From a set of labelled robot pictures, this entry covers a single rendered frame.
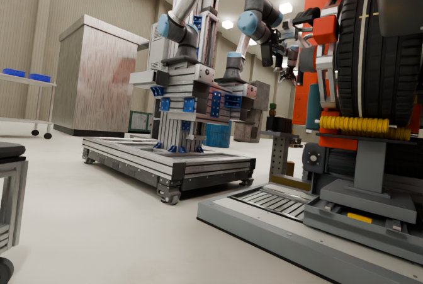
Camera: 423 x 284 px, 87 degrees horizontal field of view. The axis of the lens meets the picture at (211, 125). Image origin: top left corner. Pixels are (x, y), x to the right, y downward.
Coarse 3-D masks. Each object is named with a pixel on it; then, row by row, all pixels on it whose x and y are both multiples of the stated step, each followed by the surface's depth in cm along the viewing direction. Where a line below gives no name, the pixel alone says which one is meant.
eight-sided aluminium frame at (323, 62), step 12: (336, 0) 102; (324, 12) 91; (336, 12) 88; (324, 48) 93; (324, 60) 90; (324, 84) 98; (324, 96) 100; (336, 96) 99; (324, 108) 107; (336, 108) 102
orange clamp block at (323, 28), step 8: (328, 16) 82; (320, 24) 83; (328, 24) 81; (336, 24) 82; (312, 32) 85; (320, 32) 83; (328, 32) 81; (336, 32) 83; (320, 40) 87; (328, 40) 86; (336, 40) 86
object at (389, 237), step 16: (320, 208) 84; (336, 208) 87; (352, 208) 96; (416, 208) 100; (320, 224) 84; (336, 224) 80; (352, 224) 77; (368, 224) 75; (384, 224) 81; (400, 224) 77; (416, 224) 85; (352, 240) 77; (368, 240) 74; (384, 240) 72; (400, 240) 69; (416, 240) 67; (400, 256) 69; (416, 256) 67
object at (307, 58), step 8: (304, 48) 117; (312, 48) 113; (328, 48) 108; (336, 48) 106; (304, 56) 115; (312, 56) 112; (336, 56) 106; (304, 64) 116; (312, 64) 113; (336, 64) 107; (312, 72) 119
